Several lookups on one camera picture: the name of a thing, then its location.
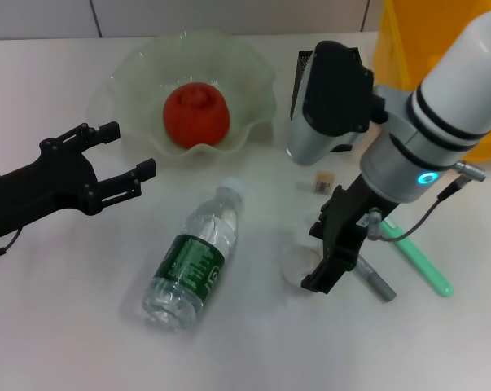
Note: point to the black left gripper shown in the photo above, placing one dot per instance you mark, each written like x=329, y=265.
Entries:
x=45, y=183

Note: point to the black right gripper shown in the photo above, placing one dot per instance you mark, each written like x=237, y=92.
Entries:
x=349, y=220

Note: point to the white paper ball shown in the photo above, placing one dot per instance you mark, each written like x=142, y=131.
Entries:
x=298, y=264

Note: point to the grey pen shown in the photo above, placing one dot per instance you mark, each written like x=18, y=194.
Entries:
x=377, y=283

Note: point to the red tomato-like fruit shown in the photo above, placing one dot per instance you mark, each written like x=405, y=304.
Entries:
x=196, y=114

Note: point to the mint green pen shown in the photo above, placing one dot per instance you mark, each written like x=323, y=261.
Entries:
x=424, y=264

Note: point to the clear green-label water bottle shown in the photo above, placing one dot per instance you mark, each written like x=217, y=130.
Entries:
x=192, y=260

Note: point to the small tan eraser block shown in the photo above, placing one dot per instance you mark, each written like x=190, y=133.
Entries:
x=323, y=183

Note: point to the green wavy glass fruit plate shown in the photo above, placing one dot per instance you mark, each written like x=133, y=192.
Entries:
x=147, y=81

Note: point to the black mesh pen holder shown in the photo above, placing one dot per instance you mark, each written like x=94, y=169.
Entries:
x=304, y=61

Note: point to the yellow plastic bin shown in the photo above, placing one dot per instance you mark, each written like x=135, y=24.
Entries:
x=395, y=40

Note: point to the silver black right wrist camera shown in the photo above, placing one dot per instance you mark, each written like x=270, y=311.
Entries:
x=334, y=93

